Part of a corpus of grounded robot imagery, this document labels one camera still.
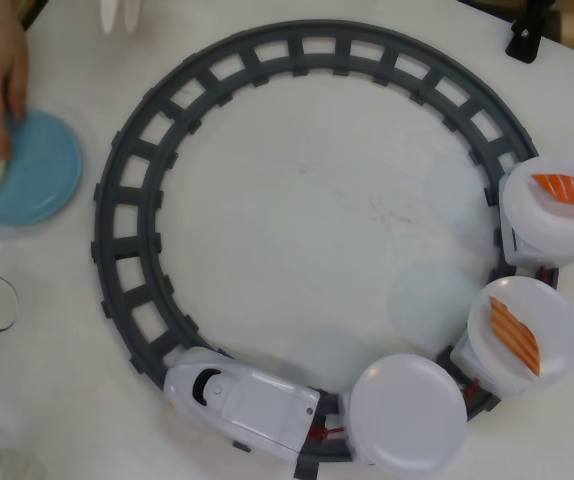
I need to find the orange striped toy sushi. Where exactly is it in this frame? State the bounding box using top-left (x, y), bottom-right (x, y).
top-left (488, 294), bottom-right (542, 376)

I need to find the blue round dish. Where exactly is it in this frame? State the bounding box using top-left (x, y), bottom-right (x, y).
top-left (0, 107), bottom-right (86, 229)

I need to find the white Shinkansen toy locomotive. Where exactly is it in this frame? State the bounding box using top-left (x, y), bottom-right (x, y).
top-left (161, 347), bottom-right (322, 464)

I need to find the orange salmon toy sushi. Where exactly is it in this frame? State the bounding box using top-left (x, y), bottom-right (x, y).
top-left (531, 172), bottom-right (574, 215)

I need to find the brown wooden furniture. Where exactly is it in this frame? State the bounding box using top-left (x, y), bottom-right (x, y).
top-left (14, 0), bottom-right (51, 31)

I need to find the black stand foot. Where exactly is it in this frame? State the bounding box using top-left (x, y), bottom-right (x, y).
top-left (504, 0), bottom-right (561, 64)

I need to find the grey circular toy rail track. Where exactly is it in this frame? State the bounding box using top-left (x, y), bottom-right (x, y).
top-left (89, 17), bottom-right (566, 480)

